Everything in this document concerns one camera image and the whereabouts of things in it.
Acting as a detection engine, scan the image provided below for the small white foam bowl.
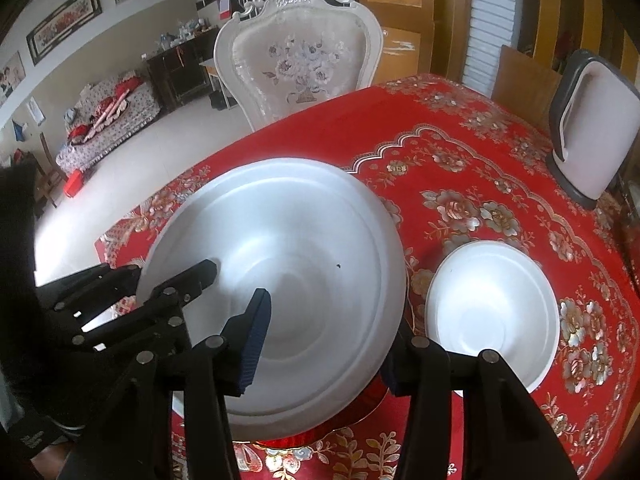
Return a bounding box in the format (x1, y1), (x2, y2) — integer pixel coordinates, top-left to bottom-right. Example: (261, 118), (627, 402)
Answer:
(424, 240), (560, 392)

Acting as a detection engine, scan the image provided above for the large white foam bowl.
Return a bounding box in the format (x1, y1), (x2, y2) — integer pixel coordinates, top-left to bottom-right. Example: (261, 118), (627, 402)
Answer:
(136, 158), (406, 441)

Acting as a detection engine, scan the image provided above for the red glass flower plate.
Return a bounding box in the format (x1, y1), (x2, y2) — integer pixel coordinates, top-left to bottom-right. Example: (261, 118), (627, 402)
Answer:
(256, 374), (388, 448)

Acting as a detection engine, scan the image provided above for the patterned sofa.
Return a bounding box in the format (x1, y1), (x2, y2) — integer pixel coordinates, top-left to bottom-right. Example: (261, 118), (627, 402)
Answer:
(55, 70), (162, 176)

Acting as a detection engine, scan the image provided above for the red floral tablecloth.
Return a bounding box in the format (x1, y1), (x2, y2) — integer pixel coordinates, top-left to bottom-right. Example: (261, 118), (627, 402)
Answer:
(96, 75), (639, 479)

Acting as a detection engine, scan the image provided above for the dark wooden sideboard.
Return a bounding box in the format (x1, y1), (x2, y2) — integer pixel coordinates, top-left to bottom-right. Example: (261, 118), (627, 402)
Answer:
(145, 27), (219, 113)

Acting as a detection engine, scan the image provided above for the white electric kettle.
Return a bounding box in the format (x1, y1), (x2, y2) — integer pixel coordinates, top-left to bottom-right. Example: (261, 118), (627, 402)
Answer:
(546, 49), (639, 210)

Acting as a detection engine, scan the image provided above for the white ornate floral chair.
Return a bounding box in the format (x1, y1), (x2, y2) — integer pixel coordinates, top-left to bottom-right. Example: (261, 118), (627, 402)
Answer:
(213, 0), (383, 131)

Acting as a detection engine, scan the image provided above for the wooden cabinet door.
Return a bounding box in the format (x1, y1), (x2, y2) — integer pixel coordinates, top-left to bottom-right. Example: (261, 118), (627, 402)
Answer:
(359, 0), (471, 84)

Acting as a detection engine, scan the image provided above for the framed wall painting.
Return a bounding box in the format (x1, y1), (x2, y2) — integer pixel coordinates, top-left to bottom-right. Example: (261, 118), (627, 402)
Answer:
(26, 0), (102, 65)

